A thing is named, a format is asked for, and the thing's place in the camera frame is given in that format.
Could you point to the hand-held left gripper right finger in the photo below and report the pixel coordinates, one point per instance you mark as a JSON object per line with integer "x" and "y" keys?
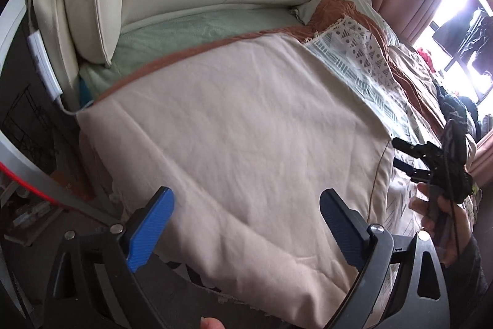
{"x": 342, "y": 232}

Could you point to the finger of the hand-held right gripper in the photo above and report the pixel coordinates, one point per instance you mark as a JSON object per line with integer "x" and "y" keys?
{"x": 408, "y": 147}
{"x": 408, "y": 170}

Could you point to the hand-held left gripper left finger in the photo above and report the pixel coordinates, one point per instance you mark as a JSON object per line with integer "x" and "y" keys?
{"x": 150, "y": 232}

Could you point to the beige jacket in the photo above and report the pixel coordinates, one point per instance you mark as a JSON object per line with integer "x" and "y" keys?
{"x": 238, "y": 159}

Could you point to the person's right forearm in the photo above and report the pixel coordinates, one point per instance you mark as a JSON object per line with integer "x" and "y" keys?
{"x": 472, "y": 275}

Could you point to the black clothes heap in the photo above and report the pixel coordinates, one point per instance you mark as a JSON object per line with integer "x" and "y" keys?
{"x": 454, "y": 109}

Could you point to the person's right hand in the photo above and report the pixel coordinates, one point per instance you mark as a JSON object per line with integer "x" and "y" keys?
{"x": 460, "y": 228}

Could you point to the person's left hand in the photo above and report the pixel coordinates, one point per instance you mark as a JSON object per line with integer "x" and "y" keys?
{"x": 211, "y": 323}

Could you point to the dark grey cloth pile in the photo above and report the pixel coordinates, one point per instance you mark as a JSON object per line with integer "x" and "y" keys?
{"x": 487, "y": 124}

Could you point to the pink clothing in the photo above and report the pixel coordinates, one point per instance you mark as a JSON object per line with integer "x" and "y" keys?
{"x": 423, "y": 53}

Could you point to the patterned white bedspread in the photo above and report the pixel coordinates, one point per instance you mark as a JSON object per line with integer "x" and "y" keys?
{"x": 358, "y": 55}

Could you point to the white curved panel red stripe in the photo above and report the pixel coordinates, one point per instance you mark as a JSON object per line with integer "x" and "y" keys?
{"x": 38, "y": 175}

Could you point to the orange brown blanket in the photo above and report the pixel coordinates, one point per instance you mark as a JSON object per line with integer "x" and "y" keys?
{"x": 331, "y": 11}

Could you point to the pale green pillow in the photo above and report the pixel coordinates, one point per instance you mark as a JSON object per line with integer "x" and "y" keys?
{"x": 306, "y": 9}

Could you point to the pale green bed sheet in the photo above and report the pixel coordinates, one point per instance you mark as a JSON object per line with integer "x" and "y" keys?
{"x": 192, "y": 32}

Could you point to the white power strip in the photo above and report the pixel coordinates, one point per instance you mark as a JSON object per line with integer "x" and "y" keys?
{"x": 40, "y": 55}

